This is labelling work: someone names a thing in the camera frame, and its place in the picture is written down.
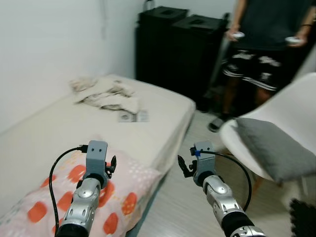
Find beige sandal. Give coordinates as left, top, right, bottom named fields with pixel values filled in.
left=207, top=116, right=230, bottom=133

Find black foam floor mat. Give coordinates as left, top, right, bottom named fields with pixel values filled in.
left=288, top=197, right=316, bottom=237

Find person right hand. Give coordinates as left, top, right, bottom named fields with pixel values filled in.
left=227, top=27, right=242, bottom=42

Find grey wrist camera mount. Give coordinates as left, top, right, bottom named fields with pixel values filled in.
left=85, top=140, right=109, bottom=174
left=194, top=142, right=217, bottom=184

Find person in black shorts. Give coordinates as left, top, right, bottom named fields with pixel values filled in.
left=207, top=0, right=316, bottom=133

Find pink orange patterned pillow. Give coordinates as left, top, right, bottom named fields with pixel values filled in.
left=0, top=141, right=162, bottom=237

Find beige crumpled blanket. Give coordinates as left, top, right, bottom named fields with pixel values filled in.
left=69, top=76, right=140, bottom=115

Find cream bed mattress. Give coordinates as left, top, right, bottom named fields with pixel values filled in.
left=0, top=74, right=197, bottom=220

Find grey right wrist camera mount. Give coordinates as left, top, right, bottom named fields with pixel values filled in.
left=194, top=142, right=217, bottom=184

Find printed paper sheet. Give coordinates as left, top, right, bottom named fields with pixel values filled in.
left=118, top=110, right=150, bottom=123

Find grey pillow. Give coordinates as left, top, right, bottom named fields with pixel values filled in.
left=235, top=118, right=316, bottom=184

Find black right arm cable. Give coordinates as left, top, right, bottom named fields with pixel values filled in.
left=197, top=150, right=253, bottom=212

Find white chair wooden legs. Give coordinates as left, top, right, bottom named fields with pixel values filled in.
left=219, top=73, right=316, bottom=198

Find person left hand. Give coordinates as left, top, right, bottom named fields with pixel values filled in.
left=288, top=33, right=308, bottom=48

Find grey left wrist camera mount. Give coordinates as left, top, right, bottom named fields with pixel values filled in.
left=85, top=140, right=109, bottom=174

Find tall black cabinet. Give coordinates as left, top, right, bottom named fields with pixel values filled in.
left=170, top=15, right=230, bottom=107
left=135, top=6, right=191, bottom=94

